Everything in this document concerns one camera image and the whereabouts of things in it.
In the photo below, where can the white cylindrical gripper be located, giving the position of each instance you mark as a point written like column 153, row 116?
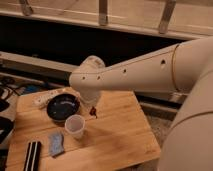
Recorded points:
column 90, row 98

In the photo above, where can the dark red pepper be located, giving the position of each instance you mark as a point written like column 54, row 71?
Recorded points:
column 93, row 112

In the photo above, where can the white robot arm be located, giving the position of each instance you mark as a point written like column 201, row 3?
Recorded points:
column 181, row 68

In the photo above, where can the black round bowl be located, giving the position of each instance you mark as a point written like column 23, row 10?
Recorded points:
column 62, row 106

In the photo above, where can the wooden table board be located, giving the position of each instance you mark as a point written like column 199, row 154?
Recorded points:
column 117, row 137

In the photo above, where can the white power strip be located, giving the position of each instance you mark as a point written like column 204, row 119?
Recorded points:
column 42, row 100

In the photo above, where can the blue sponge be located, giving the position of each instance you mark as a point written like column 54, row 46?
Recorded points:
column 56, row 144

